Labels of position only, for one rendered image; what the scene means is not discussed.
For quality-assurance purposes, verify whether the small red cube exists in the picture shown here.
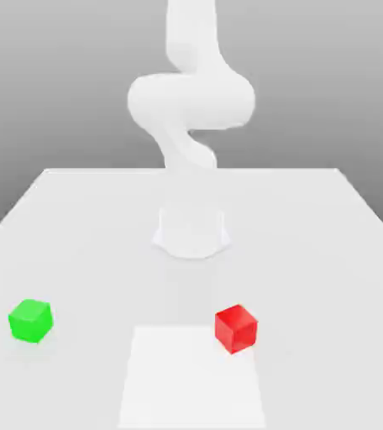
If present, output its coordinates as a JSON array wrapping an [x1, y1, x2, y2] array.
[[214, 303, 259, 355]]

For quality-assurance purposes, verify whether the small green cube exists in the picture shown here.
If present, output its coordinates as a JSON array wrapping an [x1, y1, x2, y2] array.
[[8, 298, 55, 344]]

